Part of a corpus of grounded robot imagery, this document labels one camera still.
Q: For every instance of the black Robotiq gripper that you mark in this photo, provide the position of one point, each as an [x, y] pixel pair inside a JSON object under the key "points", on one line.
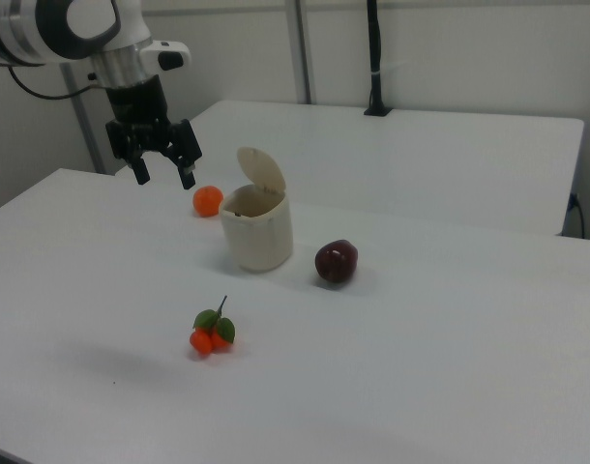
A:
{"points": [[138, 108]]}

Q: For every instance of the cream mini garbage bin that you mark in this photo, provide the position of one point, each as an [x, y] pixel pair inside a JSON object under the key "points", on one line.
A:
{"points": [[256, 237]]}

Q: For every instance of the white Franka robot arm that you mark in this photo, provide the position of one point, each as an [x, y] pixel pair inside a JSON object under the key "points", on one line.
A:
{"points": [[126, 24]]}

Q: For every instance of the orange mandarin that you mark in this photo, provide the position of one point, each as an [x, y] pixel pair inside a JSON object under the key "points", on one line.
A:
{"points": [[207, 200]]}

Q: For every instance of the small oranges sprig with leaves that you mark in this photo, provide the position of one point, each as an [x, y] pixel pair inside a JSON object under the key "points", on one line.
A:
{"points": [[200, 342]]}

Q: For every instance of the dark red apple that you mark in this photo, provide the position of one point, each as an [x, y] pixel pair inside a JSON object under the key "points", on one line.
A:
{"points": [[334, 263]]}

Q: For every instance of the black pole with base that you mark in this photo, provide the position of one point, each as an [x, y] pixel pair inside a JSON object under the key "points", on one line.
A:
{"points": [[374, 48]]}

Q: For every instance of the white rectangular table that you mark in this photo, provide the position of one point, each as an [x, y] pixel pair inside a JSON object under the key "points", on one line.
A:
{"points": [[421, 159]]}

